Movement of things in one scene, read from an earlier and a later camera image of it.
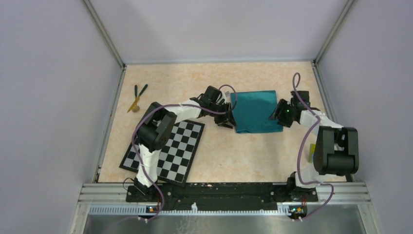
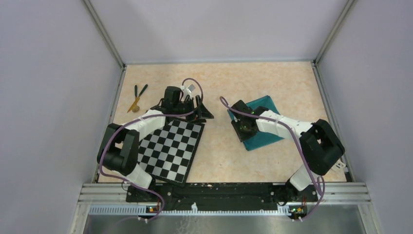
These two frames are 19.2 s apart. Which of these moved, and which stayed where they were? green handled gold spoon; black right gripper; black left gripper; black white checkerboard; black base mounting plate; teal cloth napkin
Moved: black right gripper; black left gripper; teal cloth napkin
Stayed: black base mounting plate; green handled gold spoon; black white checkerboard
